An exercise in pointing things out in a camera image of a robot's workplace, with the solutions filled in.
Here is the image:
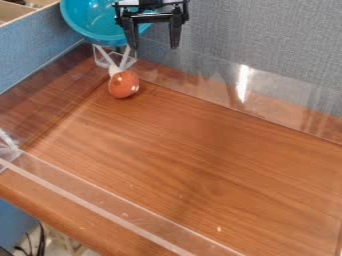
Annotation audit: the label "clear acrylic barrier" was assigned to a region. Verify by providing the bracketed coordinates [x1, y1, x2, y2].
[0, 153, 244, 256]
[0, 43, 108, 173]
[92, 45, 342, 145]

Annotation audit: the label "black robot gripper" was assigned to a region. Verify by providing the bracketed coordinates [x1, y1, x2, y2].
[112, 0, 189, 50]

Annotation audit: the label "clear acrylic front barrier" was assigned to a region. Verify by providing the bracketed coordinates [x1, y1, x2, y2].
[0, 153, 244, 256]

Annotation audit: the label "blue fabric partition shelf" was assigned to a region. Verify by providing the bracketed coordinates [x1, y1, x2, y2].
[0, 0, 81, 94]

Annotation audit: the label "clear acrylic left barrier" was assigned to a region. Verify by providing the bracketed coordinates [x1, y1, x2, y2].
[0, 43, 108, 173]

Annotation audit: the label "black floor cables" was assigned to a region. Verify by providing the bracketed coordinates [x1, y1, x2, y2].
[0, 222, 47, 256]

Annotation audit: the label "blue plastic bowl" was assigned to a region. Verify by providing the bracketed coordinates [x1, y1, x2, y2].
[58, 0, 154, 48]

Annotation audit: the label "clear acrylic back barrier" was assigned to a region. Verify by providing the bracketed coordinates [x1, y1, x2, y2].
[92, 45, 342, 145]

